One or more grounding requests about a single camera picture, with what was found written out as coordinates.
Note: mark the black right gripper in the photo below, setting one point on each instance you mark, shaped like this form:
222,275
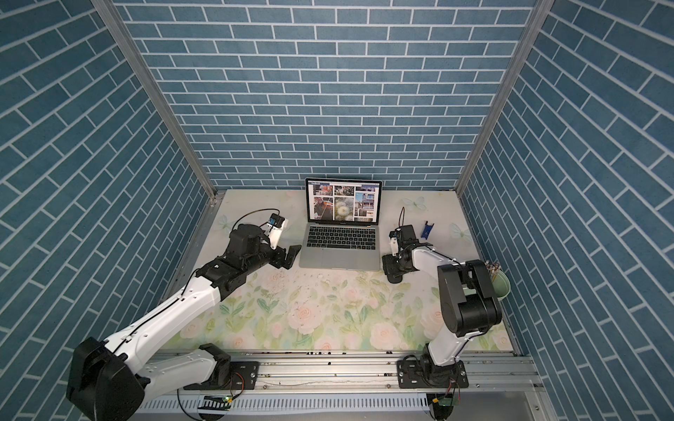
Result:
388,265

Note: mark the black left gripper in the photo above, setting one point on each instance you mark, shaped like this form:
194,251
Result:
278,260

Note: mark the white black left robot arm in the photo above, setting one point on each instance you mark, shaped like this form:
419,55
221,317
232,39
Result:
110,379

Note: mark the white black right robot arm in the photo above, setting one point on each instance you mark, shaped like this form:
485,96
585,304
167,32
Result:
468,303

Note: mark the silver open laptop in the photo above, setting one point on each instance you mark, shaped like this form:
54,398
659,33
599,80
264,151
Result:
342,231

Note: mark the floral table mat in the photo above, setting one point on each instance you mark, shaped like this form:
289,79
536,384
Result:
308,309

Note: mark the blue plastic clip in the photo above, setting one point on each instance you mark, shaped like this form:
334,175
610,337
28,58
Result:
426,230

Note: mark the coloured pencils bundle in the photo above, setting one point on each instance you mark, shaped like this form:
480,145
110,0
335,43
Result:
494,268

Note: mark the green pencil cup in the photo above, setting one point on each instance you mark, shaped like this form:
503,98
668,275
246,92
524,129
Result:
501,284

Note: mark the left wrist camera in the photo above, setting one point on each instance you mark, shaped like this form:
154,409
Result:
274,229

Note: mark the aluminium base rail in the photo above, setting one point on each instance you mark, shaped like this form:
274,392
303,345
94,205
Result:
328,372

